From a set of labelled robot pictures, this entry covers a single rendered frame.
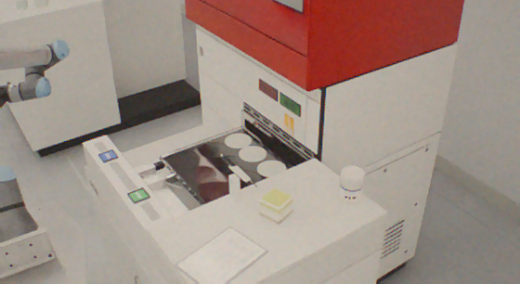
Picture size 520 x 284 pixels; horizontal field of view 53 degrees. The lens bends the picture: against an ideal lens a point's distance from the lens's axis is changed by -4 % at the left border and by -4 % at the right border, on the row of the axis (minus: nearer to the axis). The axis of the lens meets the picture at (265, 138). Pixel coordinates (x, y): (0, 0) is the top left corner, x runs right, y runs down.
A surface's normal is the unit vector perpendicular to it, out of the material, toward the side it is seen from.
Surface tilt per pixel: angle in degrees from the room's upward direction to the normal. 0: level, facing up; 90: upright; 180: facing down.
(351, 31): 90
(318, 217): 0
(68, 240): 0
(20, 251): 90
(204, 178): 0
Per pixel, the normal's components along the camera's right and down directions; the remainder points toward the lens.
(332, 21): 0.57, 0.45
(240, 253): 0.00, -0.84
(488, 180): -0.82, 0.31
